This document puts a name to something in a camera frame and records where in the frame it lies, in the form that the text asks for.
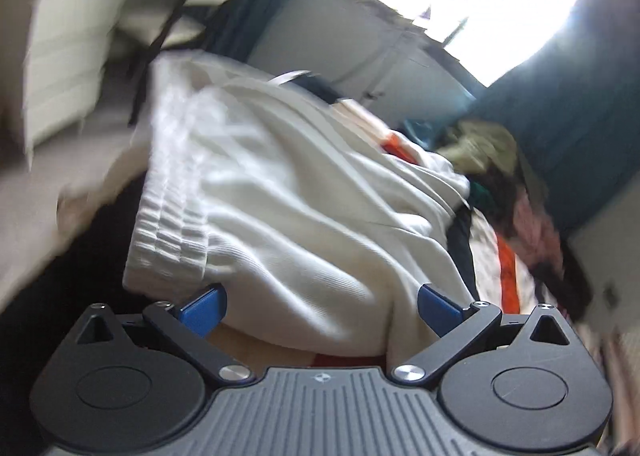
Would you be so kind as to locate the black thin bar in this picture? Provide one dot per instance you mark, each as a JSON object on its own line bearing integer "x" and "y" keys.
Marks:
{"x": 165, "y": 23}

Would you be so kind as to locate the yellow-green knitted cloth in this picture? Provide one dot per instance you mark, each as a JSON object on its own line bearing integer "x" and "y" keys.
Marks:
{"x": 482, "y": 146}

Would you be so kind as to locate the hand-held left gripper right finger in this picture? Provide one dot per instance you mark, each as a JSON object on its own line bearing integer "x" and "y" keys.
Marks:
{"x": 441, "y": 310}

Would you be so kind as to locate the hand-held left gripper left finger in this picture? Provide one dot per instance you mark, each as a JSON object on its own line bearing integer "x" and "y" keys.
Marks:
{"x": 204, "y": 310}

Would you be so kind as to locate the white ribbed garment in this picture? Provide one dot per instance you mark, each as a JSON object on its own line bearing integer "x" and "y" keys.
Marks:
{"x": 300, "y": 216}

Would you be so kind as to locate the striped blanket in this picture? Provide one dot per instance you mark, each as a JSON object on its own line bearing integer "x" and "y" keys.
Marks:
{"x": 487, "y": 256}

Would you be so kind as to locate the pile of dark clothes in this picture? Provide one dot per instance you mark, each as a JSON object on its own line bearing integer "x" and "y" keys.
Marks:
{"x": 515, "y": 208}

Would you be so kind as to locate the pink cloth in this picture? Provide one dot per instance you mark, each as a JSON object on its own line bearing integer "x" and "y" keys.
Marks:
{"x": 540, "y": 226}

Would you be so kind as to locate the white drawer cabinet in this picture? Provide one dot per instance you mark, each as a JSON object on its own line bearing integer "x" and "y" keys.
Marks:
{"x": 70, "y": 31}

